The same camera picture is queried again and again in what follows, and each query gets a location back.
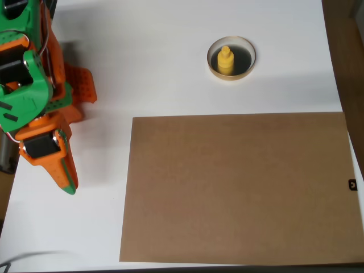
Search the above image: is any red white black servo cable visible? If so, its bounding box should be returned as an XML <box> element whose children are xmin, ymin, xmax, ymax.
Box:
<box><xmin>0</xmin><ymin>124</ymin><xmax>22</xmax><ymax>144</ymax></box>

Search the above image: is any brown cardboard sheet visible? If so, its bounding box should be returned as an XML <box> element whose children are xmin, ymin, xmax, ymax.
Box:
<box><xmin>118</xmin><ymin>112</ymin><xmax>364</xmax><ymax>265</ymax></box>

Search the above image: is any small yellow plastic knob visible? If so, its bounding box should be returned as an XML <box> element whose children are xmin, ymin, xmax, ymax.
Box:
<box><xmin>217</xmin><ymin>45</ymin><xmax>235</xmax><ymax>76</ymax></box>

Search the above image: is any grey metal cylinder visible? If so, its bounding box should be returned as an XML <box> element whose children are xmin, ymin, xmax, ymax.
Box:
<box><xmin>0</xmin><ymin>131</ymin><xmax>18</xmax><ymax>174</ymax></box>

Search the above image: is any round dish with gold rim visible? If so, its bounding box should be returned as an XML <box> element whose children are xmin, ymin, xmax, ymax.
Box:
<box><xmin>206</xmin><ymin>35</ymin><xmax>257</xmax><ymax>81</ymax></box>

